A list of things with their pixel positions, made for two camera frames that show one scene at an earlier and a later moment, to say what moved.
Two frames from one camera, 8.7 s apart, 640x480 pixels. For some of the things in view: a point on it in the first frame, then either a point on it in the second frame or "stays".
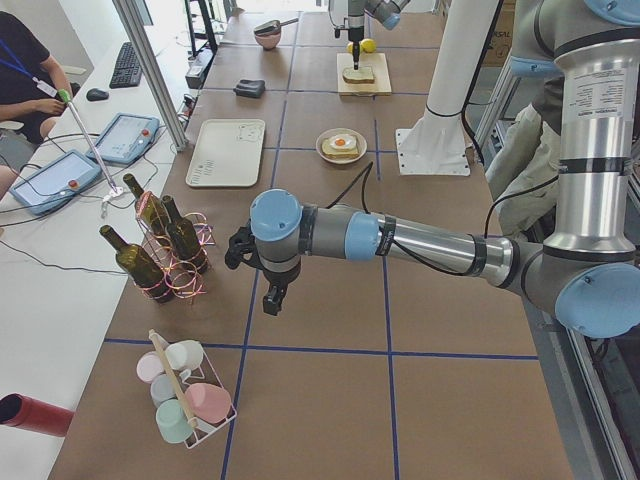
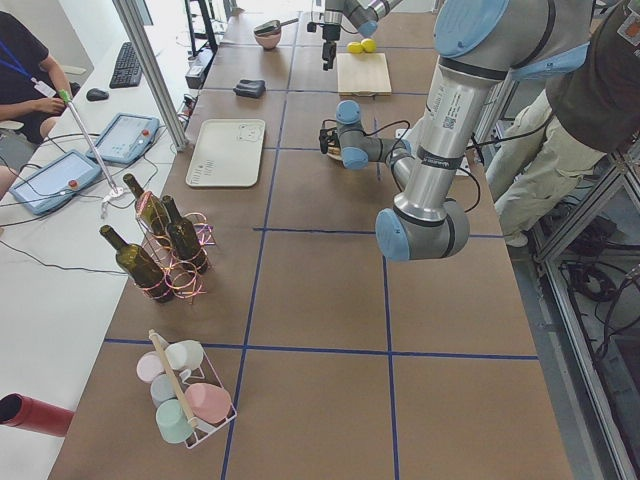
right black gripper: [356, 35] -> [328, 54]
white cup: [184, 355] stays
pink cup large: [207, 402] stays
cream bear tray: [227, 153] stays
